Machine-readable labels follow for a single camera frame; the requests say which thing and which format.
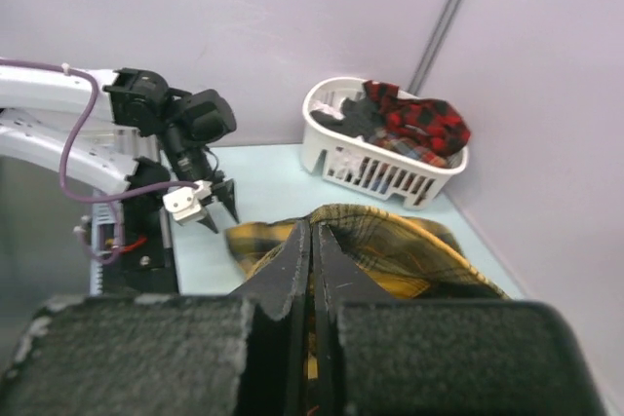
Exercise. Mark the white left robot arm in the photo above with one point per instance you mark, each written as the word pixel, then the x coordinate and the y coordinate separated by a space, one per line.
pixel 126 132

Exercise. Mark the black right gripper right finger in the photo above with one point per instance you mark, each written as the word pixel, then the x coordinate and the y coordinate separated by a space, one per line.
pixel 381 356

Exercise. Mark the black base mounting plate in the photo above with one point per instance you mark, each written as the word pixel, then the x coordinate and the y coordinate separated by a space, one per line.
pixel 148 262

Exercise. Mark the dark grey garment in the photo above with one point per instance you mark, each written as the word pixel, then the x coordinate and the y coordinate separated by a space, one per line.
pixel 355 118

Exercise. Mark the white plastic laundry basket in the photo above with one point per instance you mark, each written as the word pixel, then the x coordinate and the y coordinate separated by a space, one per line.
pixel 362 167

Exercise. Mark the red black checkered shirt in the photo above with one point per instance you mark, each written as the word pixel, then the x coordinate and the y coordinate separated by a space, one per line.
pixel 430 122

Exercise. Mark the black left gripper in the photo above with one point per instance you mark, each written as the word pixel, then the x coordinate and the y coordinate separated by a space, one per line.
pixel 192 123

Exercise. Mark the yellow plaid long sleeve shirt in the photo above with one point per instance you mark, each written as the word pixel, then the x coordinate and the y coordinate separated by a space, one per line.
pixel 410 257

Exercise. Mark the red tan plaid shirt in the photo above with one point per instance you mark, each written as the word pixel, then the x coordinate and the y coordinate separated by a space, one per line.
pixel 407 147

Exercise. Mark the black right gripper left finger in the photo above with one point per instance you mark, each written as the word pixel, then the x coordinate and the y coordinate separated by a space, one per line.
pixel 243 353

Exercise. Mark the white cable duct rail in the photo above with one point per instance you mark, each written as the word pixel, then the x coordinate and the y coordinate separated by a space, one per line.
pixel 104 277

